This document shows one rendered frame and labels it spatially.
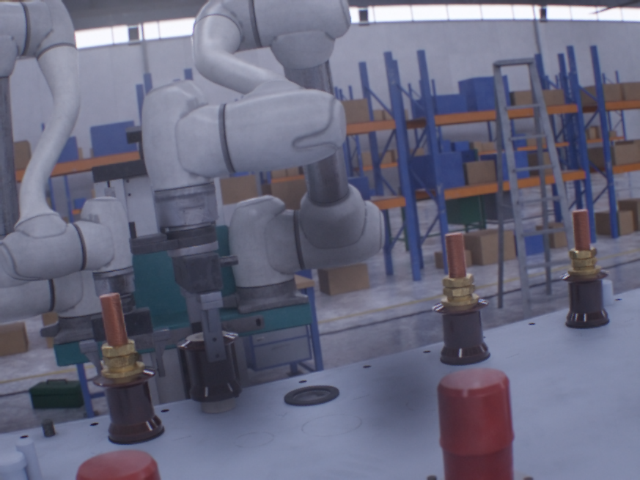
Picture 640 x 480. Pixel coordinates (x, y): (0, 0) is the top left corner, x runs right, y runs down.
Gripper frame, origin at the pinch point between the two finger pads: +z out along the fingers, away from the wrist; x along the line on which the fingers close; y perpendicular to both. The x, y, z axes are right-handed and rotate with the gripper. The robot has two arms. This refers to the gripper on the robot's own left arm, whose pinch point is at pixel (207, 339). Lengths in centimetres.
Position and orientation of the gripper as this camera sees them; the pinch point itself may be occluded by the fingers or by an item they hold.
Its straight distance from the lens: 111.3
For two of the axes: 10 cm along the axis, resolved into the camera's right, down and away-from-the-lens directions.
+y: 9.3, -1.6, 3.2
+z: 1.3, 9.8, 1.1
